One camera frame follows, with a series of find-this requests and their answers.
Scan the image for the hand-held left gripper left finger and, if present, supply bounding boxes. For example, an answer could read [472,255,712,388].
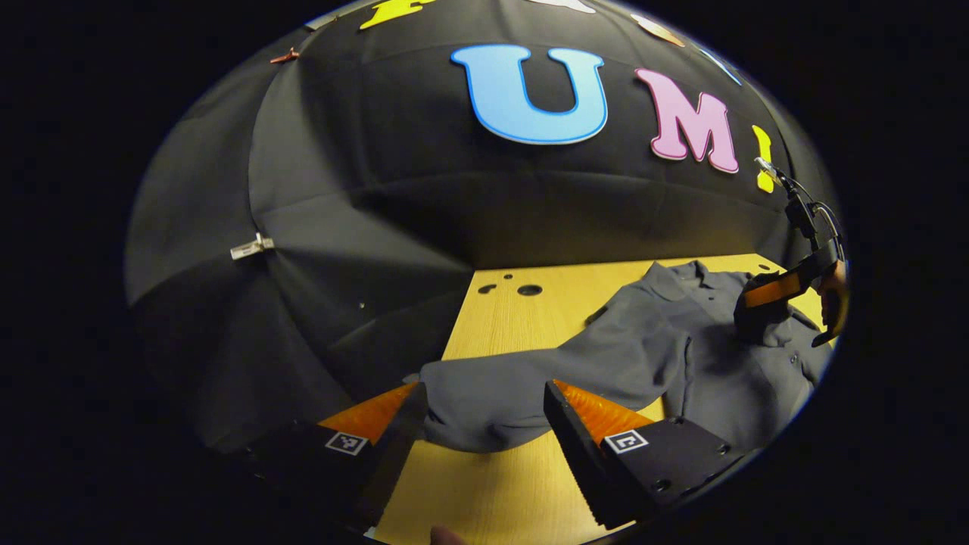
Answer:
[246,381,428,531]

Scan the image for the black backdrop cloth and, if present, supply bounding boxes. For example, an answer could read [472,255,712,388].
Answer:
[125,0,841,455]

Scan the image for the white spring clip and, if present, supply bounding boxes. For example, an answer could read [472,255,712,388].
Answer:
[231,233,275,260]

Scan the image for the grey button shirt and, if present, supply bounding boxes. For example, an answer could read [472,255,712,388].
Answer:
[403,260,833,455]

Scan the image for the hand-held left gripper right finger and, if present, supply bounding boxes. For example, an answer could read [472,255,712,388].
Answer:
[544,380,746,531]

